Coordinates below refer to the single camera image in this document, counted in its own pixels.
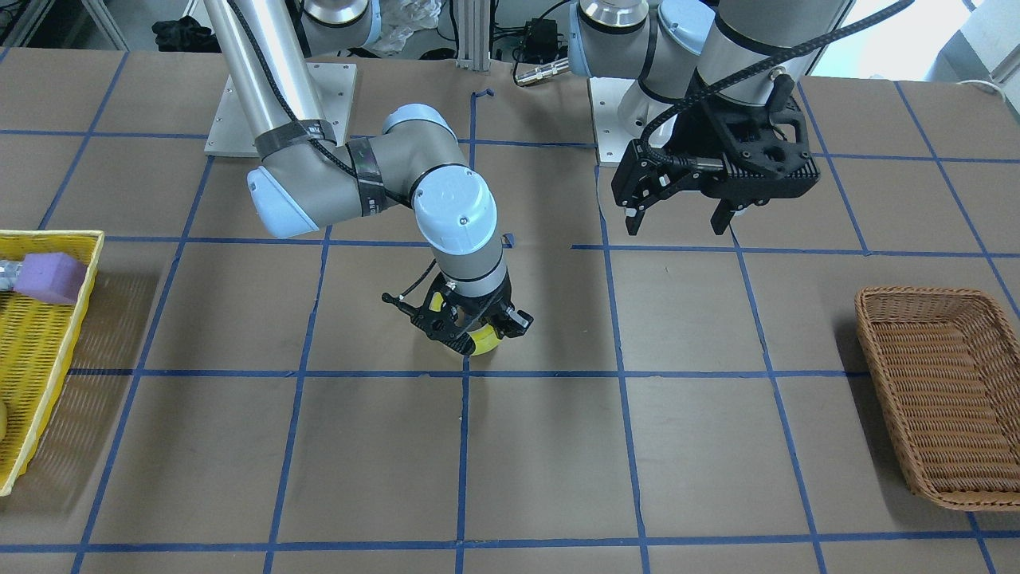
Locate yellow tape roll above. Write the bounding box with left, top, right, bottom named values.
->
left=426, top=293, right=502, bottom=356

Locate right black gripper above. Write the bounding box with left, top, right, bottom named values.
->
left=410, top=273, right=533, bottom=356

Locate yellow plastic basket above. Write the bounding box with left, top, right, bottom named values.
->
left=1, top=230, right=105, bottom=497

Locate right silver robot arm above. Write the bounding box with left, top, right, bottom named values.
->
left=205, top=1, right=533, bottom=356

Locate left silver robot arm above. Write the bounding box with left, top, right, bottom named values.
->
left=567, top=1, right=852, bottom=234

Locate brown wicker basket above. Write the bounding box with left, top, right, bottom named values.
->
left=855, top=285, right=1019, bottom=512

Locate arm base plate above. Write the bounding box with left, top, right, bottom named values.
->
left=589, top=77, right=641, bottom=167
left=204, top=63, right=357, bottom=159

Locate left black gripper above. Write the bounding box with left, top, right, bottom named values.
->
left=611, top=76, right=821, bottom=236

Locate purple sponge block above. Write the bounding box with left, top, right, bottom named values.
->
left=12, top=252, right=88, bottom=305

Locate aluminium frame post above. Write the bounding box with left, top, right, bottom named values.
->
left=449, top=1, right=494, bottom=75

